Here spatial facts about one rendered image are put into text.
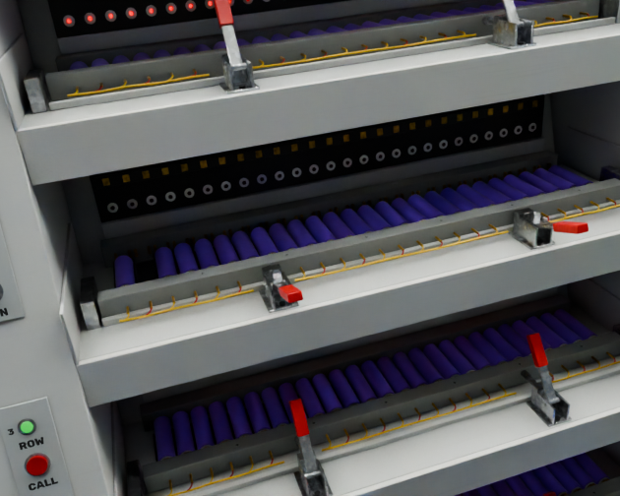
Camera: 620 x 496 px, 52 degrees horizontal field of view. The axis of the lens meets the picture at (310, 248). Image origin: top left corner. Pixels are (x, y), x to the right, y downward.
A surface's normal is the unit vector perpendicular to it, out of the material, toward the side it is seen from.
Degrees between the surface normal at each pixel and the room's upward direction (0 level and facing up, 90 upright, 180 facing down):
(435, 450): 16
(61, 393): 90
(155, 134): 106
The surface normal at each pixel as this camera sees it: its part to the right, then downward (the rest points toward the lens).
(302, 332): 0.29, 0.41
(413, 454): -0.09, -0.89
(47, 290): 0.26, 0.15
